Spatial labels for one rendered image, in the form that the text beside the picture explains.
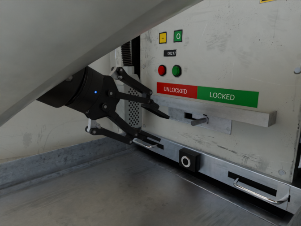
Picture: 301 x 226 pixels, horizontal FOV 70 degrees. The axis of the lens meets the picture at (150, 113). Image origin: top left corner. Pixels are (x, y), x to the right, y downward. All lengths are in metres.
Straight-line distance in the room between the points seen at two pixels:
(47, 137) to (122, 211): 0.44
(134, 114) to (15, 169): 0.36
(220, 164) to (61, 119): 0.55
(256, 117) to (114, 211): 0.36
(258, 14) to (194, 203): 0.43
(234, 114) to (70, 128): 0.58
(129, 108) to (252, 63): 0.36
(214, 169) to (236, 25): 0.35
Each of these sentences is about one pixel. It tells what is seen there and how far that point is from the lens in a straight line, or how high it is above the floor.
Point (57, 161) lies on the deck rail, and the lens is 0.71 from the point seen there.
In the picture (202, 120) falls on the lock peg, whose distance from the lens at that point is 0.58.
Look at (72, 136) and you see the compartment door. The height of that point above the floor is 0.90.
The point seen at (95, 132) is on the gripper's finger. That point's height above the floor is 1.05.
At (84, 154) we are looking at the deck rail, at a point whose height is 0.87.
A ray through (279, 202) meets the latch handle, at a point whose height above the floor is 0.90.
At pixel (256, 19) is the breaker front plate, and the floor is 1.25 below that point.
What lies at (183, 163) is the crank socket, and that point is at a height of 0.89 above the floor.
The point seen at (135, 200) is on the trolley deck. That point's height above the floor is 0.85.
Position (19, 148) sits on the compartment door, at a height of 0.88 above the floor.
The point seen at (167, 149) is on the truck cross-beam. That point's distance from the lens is 0.70.
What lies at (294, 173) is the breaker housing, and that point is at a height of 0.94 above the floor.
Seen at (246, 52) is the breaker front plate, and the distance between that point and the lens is 0.53.
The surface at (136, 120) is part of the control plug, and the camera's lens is 0.70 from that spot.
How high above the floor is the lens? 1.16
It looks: 13 degrees down
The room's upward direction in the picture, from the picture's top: straight up
